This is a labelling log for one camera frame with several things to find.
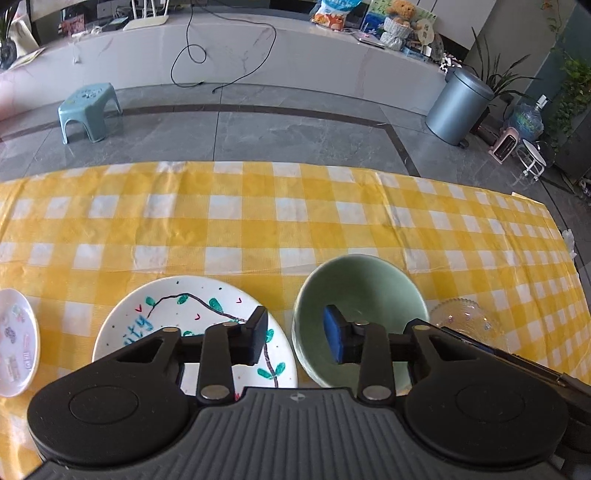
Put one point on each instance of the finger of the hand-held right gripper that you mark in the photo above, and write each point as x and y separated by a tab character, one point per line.
508	355

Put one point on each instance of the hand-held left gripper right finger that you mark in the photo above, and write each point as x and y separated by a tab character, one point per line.
333	336

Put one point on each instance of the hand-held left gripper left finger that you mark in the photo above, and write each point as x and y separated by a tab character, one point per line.
257	337

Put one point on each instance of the clear glass bowl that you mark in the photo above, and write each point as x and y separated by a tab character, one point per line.
466	318

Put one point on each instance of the green ceramic bowl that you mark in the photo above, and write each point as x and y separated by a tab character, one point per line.
369	286

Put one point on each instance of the white plate with painted vine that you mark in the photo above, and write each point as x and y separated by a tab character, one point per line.
184	309

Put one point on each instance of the small white plate with stickers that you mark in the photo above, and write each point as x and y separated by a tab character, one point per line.
14	341

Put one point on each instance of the yellow checked tablecloth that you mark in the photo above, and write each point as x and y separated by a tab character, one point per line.
277	221

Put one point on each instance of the white crumpled plastic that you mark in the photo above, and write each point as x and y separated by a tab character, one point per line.
569	242

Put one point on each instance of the white round stand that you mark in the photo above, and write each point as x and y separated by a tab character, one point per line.
533	157

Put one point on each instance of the small pink heater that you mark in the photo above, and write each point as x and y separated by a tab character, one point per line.
503	145

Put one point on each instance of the blue water jug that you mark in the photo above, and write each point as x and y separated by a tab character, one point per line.
526	122

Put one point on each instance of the grey metal trash bin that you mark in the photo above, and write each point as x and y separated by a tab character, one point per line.
457	106

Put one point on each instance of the green climbing plant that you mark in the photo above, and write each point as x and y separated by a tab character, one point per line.
570	92

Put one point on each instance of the long-leaf potted plant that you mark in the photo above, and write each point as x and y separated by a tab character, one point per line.
496	76

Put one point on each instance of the white marble ledge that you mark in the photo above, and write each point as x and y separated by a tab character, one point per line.
323	55

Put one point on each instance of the light blue plastic stool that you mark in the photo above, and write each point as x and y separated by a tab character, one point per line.
90	104

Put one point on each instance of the green picture box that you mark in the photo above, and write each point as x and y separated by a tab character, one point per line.
376	18

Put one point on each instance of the blue and orange snack bag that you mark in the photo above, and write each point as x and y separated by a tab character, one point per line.
334	11

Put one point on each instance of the brown teddy bear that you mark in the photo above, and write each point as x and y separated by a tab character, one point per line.
401	9

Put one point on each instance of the white router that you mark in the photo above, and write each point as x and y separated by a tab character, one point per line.
147	21

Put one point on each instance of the yellow paper sheet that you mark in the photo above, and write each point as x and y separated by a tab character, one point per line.
27	57

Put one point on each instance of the pink photo card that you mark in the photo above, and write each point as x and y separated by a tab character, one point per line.
73	24

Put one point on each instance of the green plant in blue vase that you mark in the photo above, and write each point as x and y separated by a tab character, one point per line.
5	50

